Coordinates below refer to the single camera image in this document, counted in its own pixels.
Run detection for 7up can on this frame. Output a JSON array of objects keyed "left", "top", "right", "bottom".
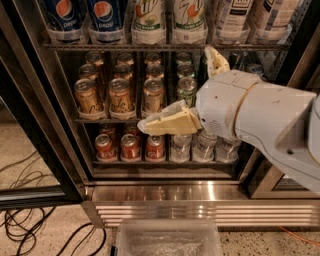
[
  {"left": 134, "top": 0, "right": 163, "bottom": 31},
  {"left": 173, "top": 0, "right": 205, "bottom": 31}
]

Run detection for top wire shelf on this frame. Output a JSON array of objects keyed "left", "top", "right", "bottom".
[{"left": 43, "top": 43, "right": 290, "bottom": 52}]

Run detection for wire shelf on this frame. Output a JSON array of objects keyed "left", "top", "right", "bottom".
[
  {"left": 75, "top": 118, "right": 141, "bottom": 123},
  {"left": 43, "top": 43, "right": 290, "bottom": 52},
  {"left": 93, "top": 161, "right": 235, "bottom": 168}
]

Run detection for green can front left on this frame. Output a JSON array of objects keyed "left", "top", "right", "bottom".
[{"left": 176, "top": 77, "right": 198, "bottom": 107}]

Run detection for orange can front right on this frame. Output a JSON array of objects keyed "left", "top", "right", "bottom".
[{"left": 146, "top": 136, "right": 164, "bottom": 159}]

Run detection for clear plastic bin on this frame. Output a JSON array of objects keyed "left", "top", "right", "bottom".
[{"left": 116, "top": 219, "right": 223, "bottom": 256}]

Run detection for pepsi can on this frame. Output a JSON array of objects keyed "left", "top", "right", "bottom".
[
  {"left": 43, "top": 0, "right": 81, "bottom": 32},
  {"left": 87, "top": 0, "right": 123, "bottom": 32}
]

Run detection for gold can front left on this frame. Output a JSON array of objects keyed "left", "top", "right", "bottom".
[{"left": 74, "top": 78, "right": 103, "bottom": 114}]

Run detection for open fridge glass door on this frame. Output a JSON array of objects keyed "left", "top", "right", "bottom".
[{"left": 0, "top": 0, "right": 85, "bottom": 209}]

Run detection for pepsi can right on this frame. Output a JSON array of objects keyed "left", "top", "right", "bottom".
[{"left": 87, "top": 0, "right": 123, "bottom": 32}]

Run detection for white labelled can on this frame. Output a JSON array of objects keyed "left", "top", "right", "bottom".
[
  {"left": 251, "top": 0, "right": 300, "bottom": 32},
  {"left": 215, "top": 0, "right": 253, "bottom": 31}
]

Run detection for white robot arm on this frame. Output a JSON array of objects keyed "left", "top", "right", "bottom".
[{"left": 138, "top": 46, "right": 320, "bottom": 194}]

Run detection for orange can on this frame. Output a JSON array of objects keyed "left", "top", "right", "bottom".
[
  {"left": 95, "top": 134, "right": 116, "bottom": 159},
  {"left": 120, "top": 134, "right": 140, "bottom": 159},
  {"left": 146, "top": 136, "right": 164, "bottom": 159}
]

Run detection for steel fridge base grille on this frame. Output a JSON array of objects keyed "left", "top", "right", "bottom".
[{"left": 82, "top": 182, "right": 320, "bottom": 228}]

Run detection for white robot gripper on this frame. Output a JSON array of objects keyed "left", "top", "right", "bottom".
[{"left": 137, "top": 46, "right": 261, "bottom": 140}]

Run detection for gold can front right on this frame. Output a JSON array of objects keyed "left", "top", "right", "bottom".
[{"left": 143, "top": 79, "right": 164, "bottom": 113}]

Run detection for gold can front middle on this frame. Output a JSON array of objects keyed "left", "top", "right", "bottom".
[{"left": 109, "top": 78, "right": 133, "bottom": 113}]

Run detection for white labelled can right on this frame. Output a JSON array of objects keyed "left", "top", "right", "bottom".
[{"left": 251, "top": 0, "right": 300, "bottom": 32}]

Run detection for pepsi can left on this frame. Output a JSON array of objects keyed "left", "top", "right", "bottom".
[{"left": 43, "top": 0, "right": 81, "bottom": 32}]

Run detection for middle wire shelf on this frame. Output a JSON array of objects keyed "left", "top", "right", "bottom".
[{"left": 75, "top": 118, "right": 141, "bottom": 123}]

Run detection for white labelled can left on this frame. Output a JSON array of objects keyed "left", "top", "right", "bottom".
[{"left": 215, "top": 0, "right": 253, "bottom": 31}]

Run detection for black cables on floor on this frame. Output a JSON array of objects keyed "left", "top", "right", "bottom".
[{"left": 0, "top": 149, "right": 108, "bottom": 256}]

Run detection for orange can front left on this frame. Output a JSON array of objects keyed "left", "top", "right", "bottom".
[{"left": 95, "top": 134, "right": 116, "bottom": 159}]

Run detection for orange can front middle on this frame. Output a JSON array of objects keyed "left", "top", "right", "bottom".
[{"left": 120, "top": 134, "right": 140, "bottom": 159}]

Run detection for orange cable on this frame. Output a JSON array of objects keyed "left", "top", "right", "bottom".
[{"left": 279, "top": 226, "right": 320, "bottom": 248}]

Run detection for bottom wire shelf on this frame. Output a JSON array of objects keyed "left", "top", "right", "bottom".
[{"left": 93, "top": 161, "right": 235, "bottom": 168}]

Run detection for gold can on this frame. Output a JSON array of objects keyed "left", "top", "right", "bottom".
[
  {"left": 109, "top": 78, "right": 133, "bottom": 113},
  {"left": 74, "top": 78, "right": 103, "bottom": 114},
  {"left": 143, "top": 79, "right": 164, "bottom": 113}
]

